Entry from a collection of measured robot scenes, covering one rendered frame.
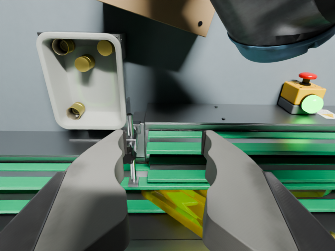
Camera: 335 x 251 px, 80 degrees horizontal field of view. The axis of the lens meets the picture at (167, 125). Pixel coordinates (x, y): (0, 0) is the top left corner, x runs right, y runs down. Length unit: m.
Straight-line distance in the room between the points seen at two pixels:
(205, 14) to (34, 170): 0.52
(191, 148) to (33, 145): 0.42
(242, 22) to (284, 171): 0.37
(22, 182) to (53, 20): 0.38
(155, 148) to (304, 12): 0.30
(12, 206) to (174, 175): 0.39
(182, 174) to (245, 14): 0.32
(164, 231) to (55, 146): 0.37
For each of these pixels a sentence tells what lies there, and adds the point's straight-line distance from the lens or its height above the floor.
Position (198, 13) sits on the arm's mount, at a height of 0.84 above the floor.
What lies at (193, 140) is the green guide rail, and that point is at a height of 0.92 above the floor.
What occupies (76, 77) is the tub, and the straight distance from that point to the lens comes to 0.58.
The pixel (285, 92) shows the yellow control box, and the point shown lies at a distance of 0.64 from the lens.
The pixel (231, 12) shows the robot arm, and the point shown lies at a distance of 0.28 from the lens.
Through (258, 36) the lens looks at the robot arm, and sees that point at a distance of 0.28.
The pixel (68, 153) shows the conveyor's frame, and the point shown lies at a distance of 0.57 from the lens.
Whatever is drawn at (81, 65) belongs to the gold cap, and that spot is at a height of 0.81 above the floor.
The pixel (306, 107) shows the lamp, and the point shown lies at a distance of 0.60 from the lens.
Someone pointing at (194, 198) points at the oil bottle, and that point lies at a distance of 0.46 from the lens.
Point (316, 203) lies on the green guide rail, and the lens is 0.65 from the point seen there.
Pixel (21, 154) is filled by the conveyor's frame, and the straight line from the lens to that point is 0.62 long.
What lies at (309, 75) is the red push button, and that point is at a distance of 0.62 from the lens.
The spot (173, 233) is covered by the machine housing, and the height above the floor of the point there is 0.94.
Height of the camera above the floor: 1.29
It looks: 62 degrees down
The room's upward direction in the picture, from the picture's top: 177 degrees clockwise
